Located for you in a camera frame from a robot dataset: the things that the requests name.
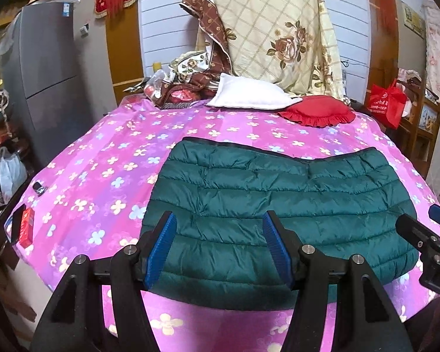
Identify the white plastic bag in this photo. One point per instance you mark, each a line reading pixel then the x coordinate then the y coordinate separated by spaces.
pixel 12 174

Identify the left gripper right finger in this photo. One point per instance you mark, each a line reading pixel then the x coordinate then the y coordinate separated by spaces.
pixel 365 318

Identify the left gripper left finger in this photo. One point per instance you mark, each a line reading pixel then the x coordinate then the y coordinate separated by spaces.
pixel 97 305

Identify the pink floral bed sheet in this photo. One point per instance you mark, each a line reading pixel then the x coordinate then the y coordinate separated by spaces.
pixel 98 190

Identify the brown patterned blanket pile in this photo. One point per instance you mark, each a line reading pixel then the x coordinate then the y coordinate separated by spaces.
pixel 183 80

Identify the red ruffled pillow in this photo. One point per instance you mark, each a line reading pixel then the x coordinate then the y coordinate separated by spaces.
pixel 318 111

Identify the white pillow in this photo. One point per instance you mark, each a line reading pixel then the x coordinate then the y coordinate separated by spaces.
pixel 238 92

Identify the dark green puffer jacket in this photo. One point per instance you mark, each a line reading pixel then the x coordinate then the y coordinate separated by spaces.
pixel 219 193

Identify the small black device on bed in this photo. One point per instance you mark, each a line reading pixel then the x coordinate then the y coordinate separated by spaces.
pixel 38 188

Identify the wooden shelf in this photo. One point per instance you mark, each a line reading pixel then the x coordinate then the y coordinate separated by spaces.
pixel 418 131

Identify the red gift bag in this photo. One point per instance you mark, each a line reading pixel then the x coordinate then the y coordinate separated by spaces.
pixel 387 104

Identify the cream rose-print quilt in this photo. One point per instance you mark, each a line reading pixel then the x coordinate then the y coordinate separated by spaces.
pixel 290 43

